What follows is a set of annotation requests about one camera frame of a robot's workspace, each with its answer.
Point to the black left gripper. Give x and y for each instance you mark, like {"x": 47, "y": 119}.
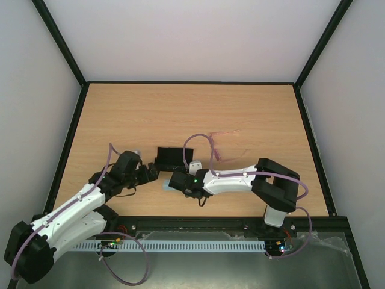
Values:
{"x": 146, "y": 177}

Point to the light blue cleaning cloth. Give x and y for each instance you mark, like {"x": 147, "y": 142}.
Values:
{"x": 166, "y": 186}

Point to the black sunglasses case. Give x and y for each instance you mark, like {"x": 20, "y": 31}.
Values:
{"x": 171, "y": 159}

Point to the pink sunglasses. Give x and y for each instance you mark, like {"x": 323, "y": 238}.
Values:
{"x": 223, "y": 149}

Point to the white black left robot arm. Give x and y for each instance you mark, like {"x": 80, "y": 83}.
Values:
{"x": 33, "y": 248}

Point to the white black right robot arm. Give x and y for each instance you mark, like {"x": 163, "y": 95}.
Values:
{"x": 276, "y": 185}

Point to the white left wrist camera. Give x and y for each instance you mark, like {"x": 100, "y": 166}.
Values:
{"x": 138, "y": 153}

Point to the light blue slotted cable duct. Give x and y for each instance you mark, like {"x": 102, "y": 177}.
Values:
{"x": 187, "y": 246}

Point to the black aluminium frame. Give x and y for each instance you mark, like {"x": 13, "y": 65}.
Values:
{"x": 333, "y": 222}

